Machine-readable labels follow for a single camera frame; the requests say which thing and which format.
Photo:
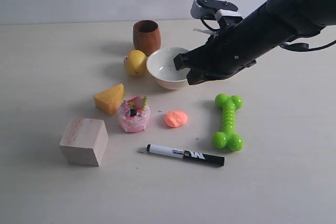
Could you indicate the orange cheese wedge toy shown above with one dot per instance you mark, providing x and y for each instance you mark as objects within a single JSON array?
[{"x": 109, "y": 100}]

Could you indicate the brown wooden cup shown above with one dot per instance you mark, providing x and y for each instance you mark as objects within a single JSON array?
[{"x": 146, "y": 36}]

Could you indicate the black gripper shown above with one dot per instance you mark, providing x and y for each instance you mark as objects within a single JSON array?
[{"x": 231, "y": 50}]

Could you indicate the light wooden cube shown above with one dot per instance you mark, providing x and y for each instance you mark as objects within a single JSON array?
[{"x": 84, "y": 142}]

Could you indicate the yellow lemon with sticker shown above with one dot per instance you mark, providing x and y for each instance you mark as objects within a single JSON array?
[{"x": 135, "y": 63}]

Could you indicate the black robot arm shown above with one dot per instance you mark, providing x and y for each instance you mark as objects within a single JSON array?
[{"x": 281, "y": 22}]

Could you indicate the black and white marker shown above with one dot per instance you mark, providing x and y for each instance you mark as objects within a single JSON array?
[{"x": 186, "y": 155}]

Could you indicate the white ceramic bowl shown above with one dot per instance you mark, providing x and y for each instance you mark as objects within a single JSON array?
[{"x": 161, "y": 66}]

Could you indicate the pink toy cake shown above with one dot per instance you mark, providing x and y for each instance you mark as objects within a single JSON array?
[{"x": 134, "y": 114}]

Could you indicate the green bone dog toy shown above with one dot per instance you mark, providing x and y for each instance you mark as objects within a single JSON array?
[{"x": 227, "y": 136}]

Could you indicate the orange putty blob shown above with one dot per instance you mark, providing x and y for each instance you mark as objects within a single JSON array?
[{"x": 175, "y": 118}]

